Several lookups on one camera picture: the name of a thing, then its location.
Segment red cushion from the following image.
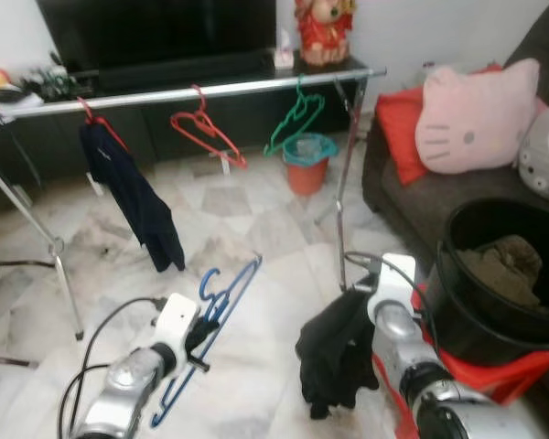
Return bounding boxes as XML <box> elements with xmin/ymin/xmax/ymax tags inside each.
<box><xmin>372</xmin><ymin>61</ymin><xmax>506</xmax><ymax>187</ymax></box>

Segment white tissue pack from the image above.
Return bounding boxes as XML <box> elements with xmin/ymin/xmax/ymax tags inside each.
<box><xmin>272</xmin><ymin>27</ymin><xmax>296</xmax><ymax>70</ymax></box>

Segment blue plastic hanger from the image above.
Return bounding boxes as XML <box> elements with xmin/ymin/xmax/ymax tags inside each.
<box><xmin>148</xmin><ymin>255</ymin><xmax>264</xmax><ymax>430</ymax></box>

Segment red bin with teal liner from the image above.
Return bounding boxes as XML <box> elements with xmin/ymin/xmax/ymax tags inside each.
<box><xmin>281</xmin><ymin>132</ymin><xmax>340</xmax><ymax>197</ymax></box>

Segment black TV cabinet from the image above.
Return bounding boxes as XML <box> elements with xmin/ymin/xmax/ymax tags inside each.
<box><xmin>0</xmin><ymin>53</ymin><xmax>369</xmax><ymax>195</ymax></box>

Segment black garment with white label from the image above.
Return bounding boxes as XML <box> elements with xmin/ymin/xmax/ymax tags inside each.
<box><xmin>295</xmin><ymin>287</ymin><xmax>382</xmax><ymax>421</ymax></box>

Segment orange plush ball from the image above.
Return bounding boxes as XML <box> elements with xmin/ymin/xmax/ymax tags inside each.
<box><xmin>0</xmin><ymin>66</ymin><xmax>21</xmax><ymax>93</ymax></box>

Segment navy blue garment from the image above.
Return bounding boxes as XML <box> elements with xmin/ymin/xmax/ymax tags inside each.
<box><xmin>79</xmin><ymin>119</ymin><xmax>187</xmax><ymax>274</ymax></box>

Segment pink cat face cushion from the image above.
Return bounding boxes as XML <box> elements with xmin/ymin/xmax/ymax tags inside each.
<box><xmin>414</xmin><ymin>57</ymin><xmax>542</xmax><ymax>176</ymax></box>

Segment green plastic hanger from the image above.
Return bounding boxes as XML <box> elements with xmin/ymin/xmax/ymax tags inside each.
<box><xmin>263</xmin><ymin>75</ymin><xmax>327</xmax><ymax>157</ymax></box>

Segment white paper stack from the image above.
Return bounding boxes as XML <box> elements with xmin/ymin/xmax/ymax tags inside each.
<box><xmin>0</xmin><ymin>87</ymin><xmax>42</xmax><ymax>122</ymax></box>

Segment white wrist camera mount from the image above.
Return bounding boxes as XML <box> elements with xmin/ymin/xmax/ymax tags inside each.
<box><xmin>153</xmin><ymin>292</ymin><xmax>200</xmax><ymax>348</ymax></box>
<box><xmin>367</xmin><ymin>253</ymin><xmax>419</xmax><ymax>323</ymax></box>

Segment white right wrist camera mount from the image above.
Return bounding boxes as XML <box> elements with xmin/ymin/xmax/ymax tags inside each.
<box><xmin>367</xmin><ymin>253</ymin><xmax>419</xmax><ymax>323</ymax></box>

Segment black television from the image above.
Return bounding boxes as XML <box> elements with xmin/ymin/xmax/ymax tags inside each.
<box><xmin>36</xmin><ymin>0</ymin><xmax>278</xmax><ymax>76</ymax></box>

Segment dark grey fabric sofa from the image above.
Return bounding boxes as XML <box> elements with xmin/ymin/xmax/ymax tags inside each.
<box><xmin>361</xmin><ymin>0</ymin><xmax>549</xmax><ymax>439</ymax></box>

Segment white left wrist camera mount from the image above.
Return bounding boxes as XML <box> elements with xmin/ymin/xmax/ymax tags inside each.
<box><xmin>153</xmin><ymin>292</ymin><xmax>200</xmax><ymax>348</ymax></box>

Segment brown garment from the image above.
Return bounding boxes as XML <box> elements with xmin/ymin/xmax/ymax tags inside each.
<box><xmin>456</xmin><ymin>234</ymin><xmax>546</xmax><ymax>309</ymax></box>

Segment black plastic bucket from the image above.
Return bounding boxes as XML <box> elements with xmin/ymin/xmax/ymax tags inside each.
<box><xmin>436</xmin><ymin>196</ymin><xmax>549</xmax><ymax>369</ymax></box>

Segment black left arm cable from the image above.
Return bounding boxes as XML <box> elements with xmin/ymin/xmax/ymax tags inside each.
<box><xmin>57</xmin><ymin>294</ymin><xmax>171</xmax><ymax>439</ymax></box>

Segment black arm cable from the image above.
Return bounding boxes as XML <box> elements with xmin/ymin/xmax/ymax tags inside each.
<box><xmin>344</xmin><ymin>251</ymin><xmax>442</xmax><ymax>356</ymax></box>
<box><xmin>57</xmin><ymin>294</ymin><xmax>171</xmax><ymax>439</ymax></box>

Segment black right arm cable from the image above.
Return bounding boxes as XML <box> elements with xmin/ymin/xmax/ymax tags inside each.
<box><xmin>344</xmin><ymin>251</ymin><xmax>442</xmax><ymax>356</ymax></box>

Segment red plastic stool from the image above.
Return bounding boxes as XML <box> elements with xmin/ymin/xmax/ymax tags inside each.
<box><xmin>372</xmin><ymin>282</ymin><xmax>549</xmax><ymax>439</ymax></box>

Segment black soundbar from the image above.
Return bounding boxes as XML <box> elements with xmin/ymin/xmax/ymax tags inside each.
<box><xmin>93</xmin><ymin>48</ymin><xmax>277</xmax><ymax>95</ymax></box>

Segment red robed figurine statue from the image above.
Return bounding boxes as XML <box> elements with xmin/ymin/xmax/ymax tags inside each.
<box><xmin>294</xmin><ymin>0</ymin><xmax>359</xmax><ymax>68</ymax></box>

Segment red plastic hanger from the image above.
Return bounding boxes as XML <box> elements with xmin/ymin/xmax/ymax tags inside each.
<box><xmin>168</xmin><ymin>84</ymin><xmax>249</xmax><ymax>171</ymax></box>
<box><xmin>75</xmin><ymin>95</ymin><xmax>131</xmax><ymax>154</ymax></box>

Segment silver metal clothes rack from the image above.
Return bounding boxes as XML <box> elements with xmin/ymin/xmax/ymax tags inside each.
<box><xmin>0</xmin><ymin>66</ymin><xmax>389</xmax><ymax>342</ymax></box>

